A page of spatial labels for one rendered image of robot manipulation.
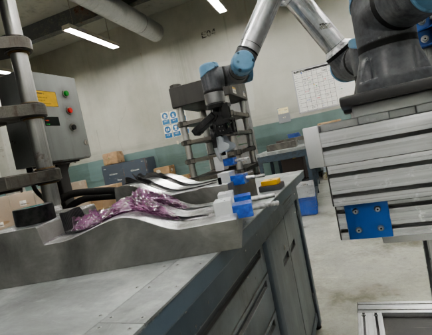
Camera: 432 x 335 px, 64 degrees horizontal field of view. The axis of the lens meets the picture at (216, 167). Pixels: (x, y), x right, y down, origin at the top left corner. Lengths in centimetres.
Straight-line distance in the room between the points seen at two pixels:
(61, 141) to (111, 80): 741
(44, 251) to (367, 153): 67
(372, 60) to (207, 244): 49
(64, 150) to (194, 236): 114
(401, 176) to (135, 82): 816
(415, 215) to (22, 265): 81
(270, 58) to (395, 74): 695
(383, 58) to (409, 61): 5
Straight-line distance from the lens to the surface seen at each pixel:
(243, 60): 117
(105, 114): 912
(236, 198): 80
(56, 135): 169
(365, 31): 82
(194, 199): 98
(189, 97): 520
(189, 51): 820
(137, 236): 68
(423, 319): 161
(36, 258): 77
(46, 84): 174
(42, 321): 58
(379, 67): 79
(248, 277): 99
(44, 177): 142
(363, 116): 78
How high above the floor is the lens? 99
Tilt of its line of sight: 3 degrees down
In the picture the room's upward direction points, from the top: 11 degrees counter-clockwise
